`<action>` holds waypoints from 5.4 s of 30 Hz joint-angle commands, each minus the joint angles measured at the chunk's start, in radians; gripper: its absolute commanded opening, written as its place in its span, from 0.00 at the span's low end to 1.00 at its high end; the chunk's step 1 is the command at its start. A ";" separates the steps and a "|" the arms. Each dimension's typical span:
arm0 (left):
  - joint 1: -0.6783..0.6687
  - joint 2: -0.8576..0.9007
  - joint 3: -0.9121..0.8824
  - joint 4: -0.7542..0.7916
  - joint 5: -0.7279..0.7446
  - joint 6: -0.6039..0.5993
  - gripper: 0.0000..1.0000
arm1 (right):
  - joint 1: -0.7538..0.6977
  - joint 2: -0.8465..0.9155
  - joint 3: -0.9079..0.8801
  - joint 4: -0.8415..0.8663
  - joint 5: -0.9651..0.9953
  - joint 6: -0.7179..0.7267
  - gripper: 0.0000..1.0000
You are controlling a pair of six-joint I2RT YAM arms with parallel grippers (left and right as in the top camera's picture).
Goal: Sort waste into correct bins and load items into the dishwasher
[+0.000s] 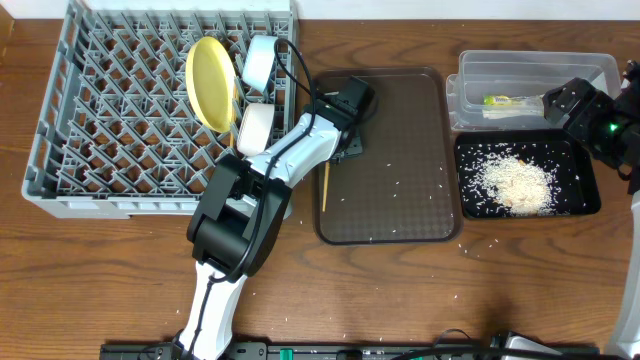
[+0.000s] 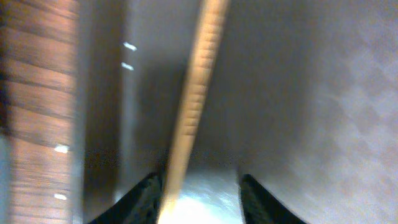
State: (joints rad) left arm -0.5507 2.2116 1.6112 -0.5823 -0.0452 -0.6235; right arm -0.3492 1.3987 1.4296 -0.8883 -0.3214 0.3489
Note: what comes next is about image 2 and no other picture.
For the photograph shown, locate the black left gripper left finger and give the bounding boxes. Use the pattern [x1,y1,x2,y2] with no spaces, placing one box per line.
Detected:
[89,172,164,224]

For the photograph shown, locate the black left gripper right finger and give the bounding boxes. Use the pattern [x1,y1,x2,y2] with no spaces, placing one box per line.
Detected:
[239,174,305,224]

